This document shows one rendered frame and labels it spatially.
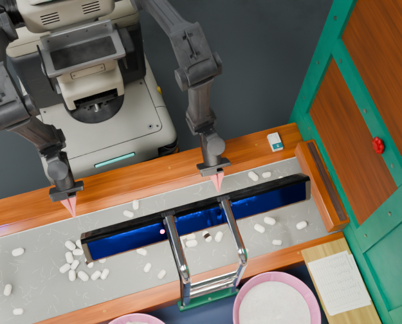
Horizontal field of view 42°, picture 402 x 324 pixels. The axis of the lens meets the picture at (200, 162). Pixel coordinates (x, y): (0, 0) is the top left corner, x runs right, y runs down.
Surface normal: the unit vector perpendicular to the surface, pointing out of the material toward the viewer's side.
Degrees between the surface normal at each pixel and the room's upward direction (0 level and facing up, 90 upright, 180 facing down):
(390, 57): 90
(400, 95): 90
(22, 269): 0
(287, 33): 0
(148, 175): 0
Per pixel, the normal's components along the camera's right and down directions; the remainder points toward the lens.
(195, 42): 0.22, 0.26
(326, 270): 0.03, -0.41
